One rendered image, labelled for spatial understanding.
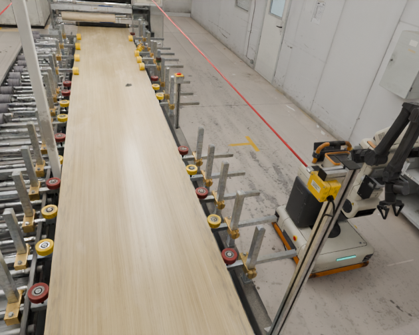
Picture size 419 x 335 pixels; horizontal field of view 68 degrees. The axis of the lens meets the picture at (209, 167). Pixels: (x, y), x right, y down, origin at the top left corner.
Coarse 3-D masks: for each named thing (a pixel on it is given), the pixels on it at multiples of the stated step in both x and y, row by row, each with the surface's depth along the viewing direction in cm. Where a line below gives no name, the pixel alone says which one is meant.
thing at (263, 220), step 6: (270, 216) 191; (240, 222) 184; (246, 222) 184; (252, 222) 185; (258, 222) 187; (264, 222) 188; (270, 222) 190; (210, 228) 177; (216, 228) 178; (222, 228) 180
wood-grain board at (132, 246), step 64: (128, 64) 372; (128, 128) 249; (64, 192) 181; (128, 192) 187; (192, 192) 193; (64, 256) 146; (128, 256) 150; (192, 256) 153; (64, 320) 122; (128, 320) 124; (192, 320) 127
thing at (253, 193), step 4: (236, 192) 206; (244, 192) 207; (248, 192) 208; (252, 192) 208; (256, 192) 208; (208, 196) 200; (212, 196) 200; (224, 196) 202; (228, 196) 202; (232, 196) 203; (248, 196) 208; (252, 196) 209; (200, 200) 196; (204, 200) 197; (208, 200) 199; (212, 200) 200
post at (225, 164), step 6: (222, 162) 181; (228, 162) 180; (222, 168) 182; (228, 168) 182; (222, 174) 183; (222, 180) 186; (222, 186) 189; (222, 192) 192; (222, 198) 195; (216, 210) 200
